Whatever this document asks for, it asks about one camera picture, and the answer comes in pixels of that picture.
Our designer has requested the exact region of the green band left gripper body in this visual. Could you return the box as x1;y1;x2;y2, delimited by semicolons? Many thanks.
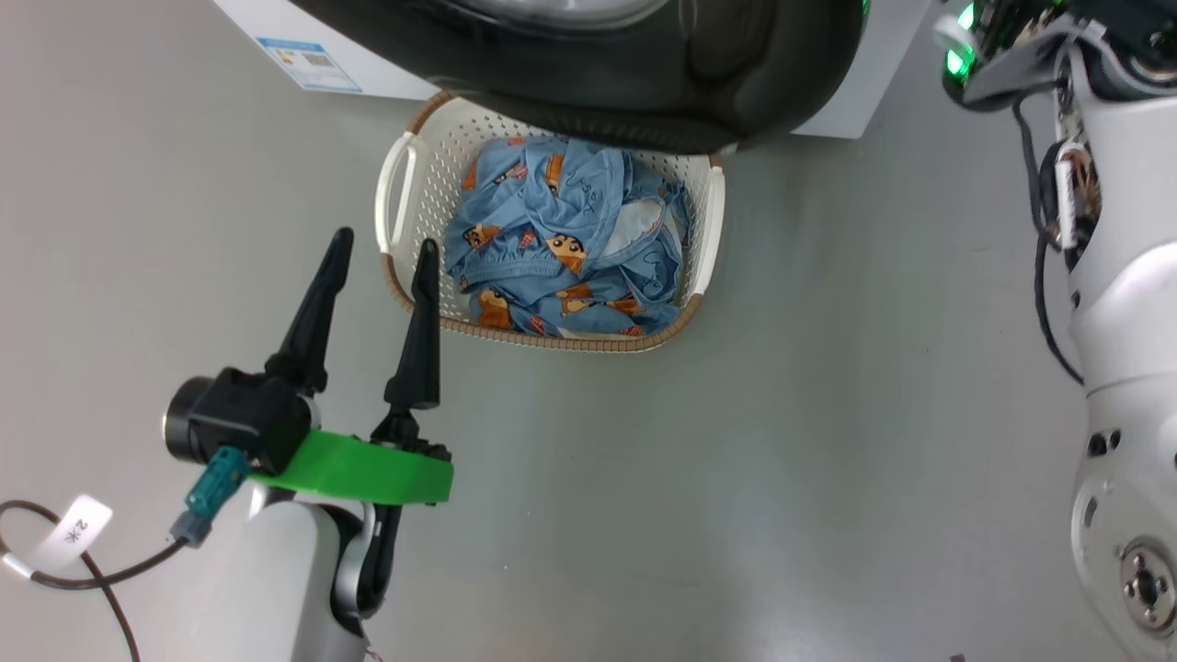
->
248;412;454;508

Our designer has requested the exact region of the blue energy label sticker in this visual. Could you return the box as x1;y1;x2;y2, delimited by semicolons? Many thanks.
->
257;37;362;94

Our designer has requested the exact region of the blue cartoon print clothing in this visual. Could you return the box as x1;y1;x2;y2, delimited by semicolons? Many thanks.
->
444;136;692;337

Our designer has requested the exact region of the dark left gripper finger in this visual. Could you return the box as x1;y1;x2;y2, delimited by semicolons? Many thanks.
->
383;237;442;412
265;226;355;396

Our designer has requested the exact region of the white cable tag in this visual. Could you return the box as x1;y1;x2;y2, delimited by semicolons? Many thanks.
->
2;495;113;580

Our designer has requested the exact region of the dark round washing machine door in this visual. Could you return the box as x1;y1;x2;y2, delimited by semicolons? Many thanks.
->
290;0;870;155

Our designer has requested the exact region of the white washing machine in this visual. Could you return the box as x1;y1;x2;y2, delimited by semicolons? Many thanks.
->
213;0;930;139

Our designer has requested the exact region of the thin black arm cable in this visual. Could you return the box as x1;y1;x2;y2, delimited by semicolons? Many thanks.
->
1011;87;1091;387

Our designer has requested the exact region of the cream perforated laundry basket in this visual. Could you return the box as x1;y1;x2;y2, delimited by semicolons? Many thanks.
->
374;90;727;354

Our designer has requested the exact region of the green band right gripper body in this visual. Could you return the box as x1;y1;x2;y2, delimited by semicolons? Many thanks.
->
933;0;1104;111

